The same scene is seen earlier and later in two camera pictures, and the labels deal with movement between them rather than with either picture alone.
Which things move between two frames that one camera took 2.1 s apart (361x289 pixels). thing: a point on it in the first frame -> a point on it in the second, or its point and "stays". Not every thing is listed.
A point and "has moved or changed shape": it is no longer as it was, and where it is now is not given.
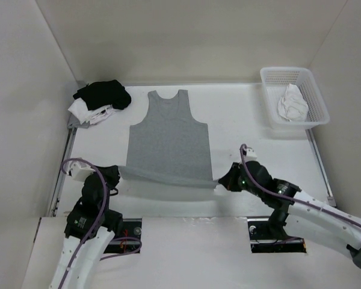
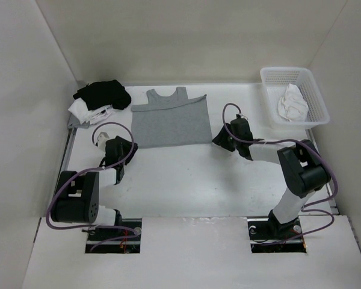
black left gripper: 113,174 -> 126,146
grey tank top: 169,145 has moved or changed shape
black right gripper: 228,180 -> 221,138
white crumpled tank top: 293,105 stays
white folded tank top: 80,111 stays
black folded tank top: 99,94 stays
